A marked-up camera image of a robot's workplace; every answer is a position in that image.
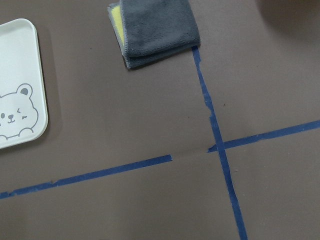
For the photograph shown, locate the cream bear serving tray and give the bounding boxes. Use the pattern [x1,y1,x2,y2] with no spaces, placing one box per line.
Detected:
[0,18,49,149]

